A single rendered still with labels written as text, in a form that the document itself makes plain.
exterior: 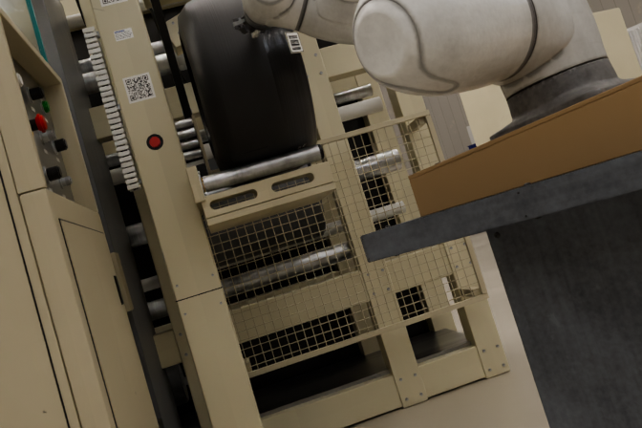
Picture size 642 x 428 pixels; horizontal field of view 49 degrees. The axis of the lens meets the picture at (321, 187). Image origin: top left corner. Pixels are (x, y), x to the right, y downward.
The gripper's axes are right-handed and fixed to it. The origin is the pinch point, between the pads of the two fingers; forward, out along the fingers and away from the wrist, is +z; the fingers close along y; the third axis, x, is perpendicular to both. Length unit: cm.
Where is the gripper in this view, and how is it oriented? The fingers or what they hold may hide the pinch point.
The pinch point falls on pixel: (254, 29)
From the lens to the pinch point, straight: 184.3
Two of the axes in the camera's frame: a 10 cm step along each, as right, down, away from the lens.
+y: -9.5, 2.8, -1.6
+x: 2.7, 9.6, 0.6
